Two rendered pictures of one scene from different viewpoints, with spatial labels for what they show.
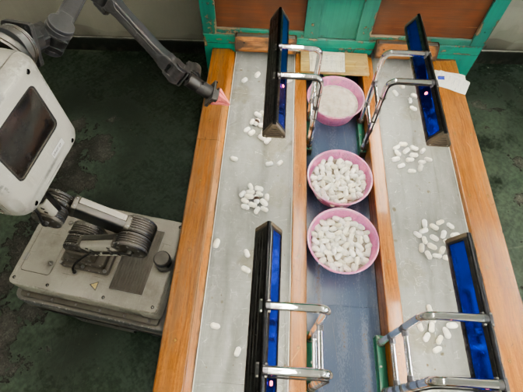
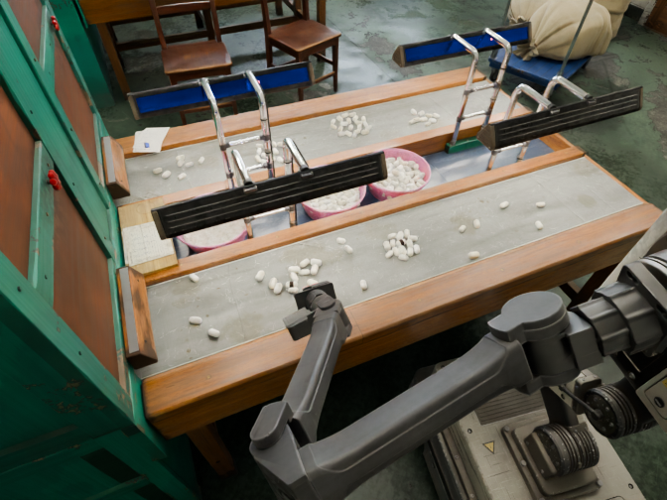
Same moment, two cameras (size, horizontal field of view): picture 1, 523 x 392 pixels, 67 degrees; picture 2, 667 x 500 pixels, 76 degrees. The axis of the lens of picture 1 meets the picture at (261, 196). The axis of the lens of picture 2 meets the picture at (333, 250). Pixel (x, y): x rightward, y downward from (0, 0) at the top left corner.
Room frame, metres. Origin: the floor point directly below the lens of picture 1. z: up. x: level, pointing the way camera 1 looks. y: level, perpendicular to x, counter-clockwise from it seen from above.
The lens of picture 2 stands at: (1.39, 0.77, 1.82)
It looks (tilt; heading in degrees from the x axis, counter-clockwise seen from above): 50 degrees down; 244
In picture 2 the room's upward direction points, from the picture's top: 1 degrees clockwise
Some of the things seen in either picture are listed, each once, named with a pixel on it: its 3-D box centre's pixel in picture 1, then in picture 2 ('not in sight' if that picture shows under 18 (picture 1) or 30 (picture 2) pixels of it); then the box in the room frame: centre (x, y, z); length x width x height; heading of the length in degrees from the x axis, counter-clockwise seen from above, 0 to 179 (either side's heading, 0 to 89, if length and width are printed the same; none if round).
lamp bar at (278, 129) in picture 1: (277, 66); (277, 188); (1.16, -0.05, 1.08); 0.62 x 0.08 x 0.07; 178
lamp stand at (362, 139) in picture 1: (391, 107); (241, 143); (1.14, -0.53, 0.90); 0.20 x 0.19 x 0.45; 178
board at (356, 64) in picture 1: (334, 63); (146, 235); (1.54, -0.34, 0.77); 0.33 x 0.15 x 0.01; 88
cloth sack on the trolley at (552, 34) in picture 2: not in sight; (562, 27); (-1.82, -1.72, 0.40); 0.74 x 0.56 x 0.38; 0
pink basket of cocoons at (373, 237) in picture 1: (341, 243); (395, 178); (0.60, -0.31, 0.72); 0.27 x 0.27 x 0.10
